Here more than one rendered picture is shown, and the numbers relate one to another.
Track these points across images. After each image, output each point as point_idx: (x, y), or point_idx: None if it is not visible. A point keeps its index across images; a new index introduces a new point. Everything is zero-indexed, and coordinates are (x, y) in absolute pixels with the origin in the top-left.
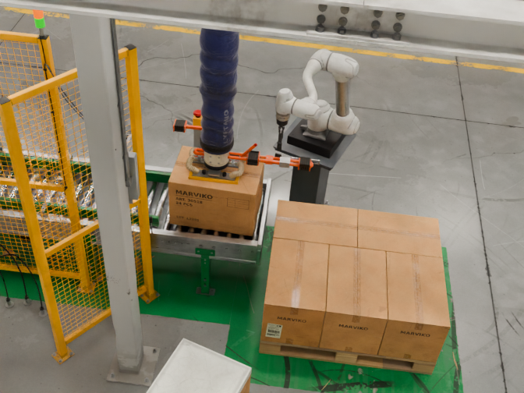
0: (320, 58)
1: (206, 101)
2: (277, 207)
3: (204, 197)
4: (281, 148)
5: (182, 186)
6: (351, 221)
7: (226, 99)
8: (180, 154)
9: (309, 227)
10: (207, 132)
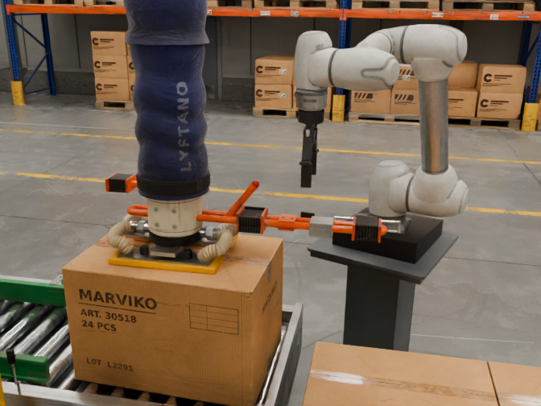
0: (387, 33)
1: (138, 63)
2: (314, 355)
3: (140, 306)
4: (322, 250)
5: (92, 279)
6: (479, 385)
7: (179, 48)
8: None
9: (384, 394)
10: (145, 145)
